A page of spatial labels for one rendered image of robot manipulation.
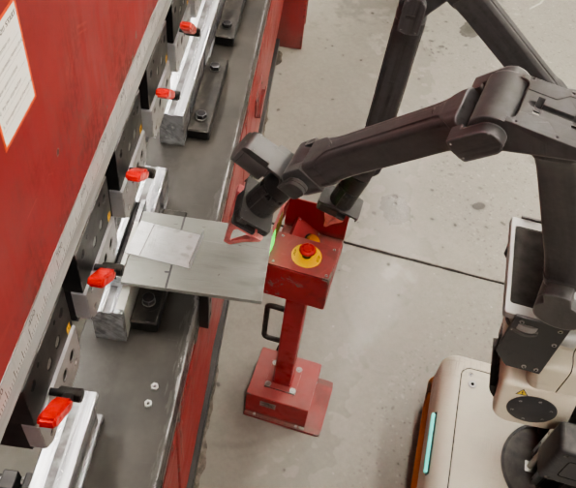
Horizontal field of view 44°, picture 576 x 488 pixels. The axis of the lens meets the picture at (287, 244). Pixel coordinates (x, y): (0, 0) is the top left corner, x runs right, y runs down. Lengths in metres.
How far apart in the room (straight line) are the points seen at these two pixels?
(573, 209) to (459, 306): 1.75
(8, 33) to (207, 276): 0.76
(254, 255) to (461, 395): 0.96
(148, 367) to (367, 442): 1.09
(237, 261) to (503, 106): 0.69
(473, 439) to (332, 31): 2.36
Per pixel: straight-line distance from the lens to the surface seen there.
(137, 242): 1.42
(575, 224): 1.00
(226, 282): 1.35
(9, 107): 0.72
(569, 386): 1.59
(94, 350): 1.43
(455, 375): 2.19
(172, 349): 1.42
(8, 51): 0.71
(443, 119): 0.91
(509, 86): 0.89
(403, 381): 2.47
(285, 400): 2.23
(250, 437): 2.30
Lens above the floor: 2.09
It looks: 50 degrees down
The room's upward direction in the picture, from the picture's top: 8 degrees clockwise
